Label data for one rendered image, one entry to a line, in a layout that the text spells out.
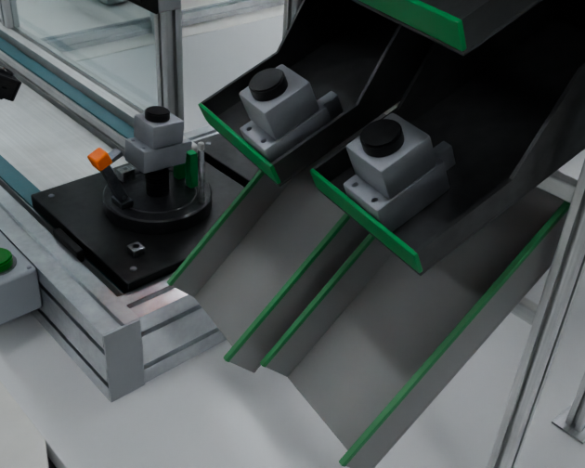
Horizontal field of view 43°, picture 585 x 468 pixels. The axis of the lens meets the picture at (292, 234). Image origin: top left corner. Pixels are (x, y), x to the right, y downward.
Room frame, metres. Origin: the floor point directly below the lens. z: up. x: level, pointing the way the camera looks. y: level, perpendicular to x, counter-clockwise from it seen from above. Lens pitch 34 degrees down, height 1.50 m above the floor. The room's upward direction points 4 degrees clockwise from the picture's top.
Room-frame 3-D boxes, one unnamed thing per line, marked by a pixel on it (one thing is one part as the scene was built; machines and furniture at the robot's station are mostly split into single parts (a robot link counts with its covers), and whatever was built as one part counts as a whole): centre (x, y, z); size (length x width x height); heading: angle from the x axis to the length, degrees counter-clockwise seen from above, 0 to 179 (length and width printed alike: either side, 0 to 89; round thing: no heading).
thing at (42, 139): (1.05, 0.37, 0.91); 0.84 x 0.28 x 0.10; 44
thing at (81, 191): (0.82, 0.18, 0.96); 0.24 x 0.24 x 0.02; 44
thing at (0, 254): (0.68, 0.34, 0.96); 0.04 x 0.04 x 0.02
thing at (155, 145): (0.83, 0.17, 1.07); 0.08 x 0.04 x 0.07; 135
